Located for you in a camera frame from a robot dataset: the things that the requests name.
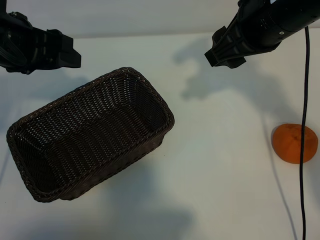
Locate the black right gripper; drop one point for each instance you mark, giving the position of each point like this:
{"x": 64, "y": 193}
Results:
{"x": 257, "y": 30}

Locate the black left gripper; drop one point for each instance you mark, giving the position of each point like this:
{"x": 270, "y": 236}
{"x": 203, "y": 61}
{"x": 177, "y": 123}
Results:
{"x": 20, "y": 45}

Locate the dark brown wicker basket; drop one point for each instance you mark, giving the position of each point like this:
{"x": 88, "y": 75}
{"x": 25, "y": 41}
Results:
{"x": 87, "y": 130}

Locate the orange fruit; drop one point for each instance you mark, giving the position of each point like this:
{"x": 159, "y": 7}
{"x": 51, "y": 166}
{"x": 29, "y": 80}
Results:
{"x": 287, "y": 145}

